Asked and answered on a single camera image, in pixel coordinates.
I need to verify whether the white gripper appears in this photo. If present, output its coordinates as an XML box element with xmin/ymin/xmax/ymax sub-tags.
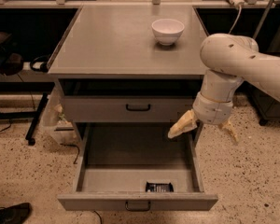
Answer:
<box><xmin>168</xmin><ymin>93</ymin><xmax>239</xmax><ymax>145</ymax></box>

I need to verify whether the blue rxbar blueberry bar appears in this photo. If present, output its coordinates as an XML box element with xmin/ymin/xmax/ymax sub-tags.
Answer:
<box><xmin>146</xmin><ymin>182</ymin><xmax>174</xmax><ymax>192</ymax></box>

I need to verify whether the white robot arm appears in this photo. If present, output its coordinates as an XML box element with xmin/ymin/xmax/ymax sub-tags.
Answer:
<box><xmin>168</xmin><ymin>34</ymin><xmax>280</xmax><ymax>142</ymax></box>

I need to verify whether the open grey middle drawer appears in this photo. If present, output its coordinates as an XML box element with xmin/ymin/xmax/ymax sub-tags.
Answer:
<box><xmin>58</xmin><ymin>123</ymin><xmax>218</xmax><ymax>212</ymax></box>

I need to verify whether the grey drawer cabinet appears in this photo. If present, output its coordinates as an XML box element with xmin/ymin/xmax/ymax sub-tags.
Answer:
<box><xmin>49</xmin><ymin>4</ymin><xmax>206</xmax><ymax>138</ymax></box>

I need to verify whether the white ceramic bowl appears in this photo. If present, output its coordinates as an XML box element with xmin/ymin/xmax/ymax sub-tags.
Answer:
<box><xmin>151</xmin><ymin>19</ymin><xmax>185</xmax><ymax>46</ymax></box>

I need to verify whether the clear plastic bin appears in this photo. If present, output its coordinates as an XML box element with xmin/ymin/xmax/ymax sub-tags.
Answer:
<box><xmin>40</xmin><ymin>88</ymin><xmax>77</xmax><ymax>145</ymax></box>

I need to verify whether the metal pole stand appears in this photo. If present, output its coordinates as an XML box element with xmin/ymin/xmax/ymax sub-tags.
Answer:
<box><xmin>253</xmin><ymin>0</ymin><xmax>274</xmax><ymax>40</ymax></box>

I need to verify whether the black shoe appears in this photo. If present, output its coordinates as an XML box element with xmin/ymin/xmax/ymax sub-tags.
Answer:
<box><xmin>0</xmin><ymin>203</ymin><xmax>32</xmax><ymax>224</ymax></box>

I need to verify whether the white power cable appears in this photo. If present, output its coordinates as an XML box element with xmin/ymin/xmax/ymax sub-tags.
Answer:
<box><xmin>228</xmin><ymin>4</ymin><xmax>243</xmax><ymax>35</ymax></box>

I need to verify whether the black floor cable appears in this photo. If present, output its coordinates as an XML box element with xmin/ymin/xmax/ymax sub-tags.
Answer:
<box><xmin>59</xmin><ymin>143</ymin><xmax>81</xmax><ymax>165</ymax></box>

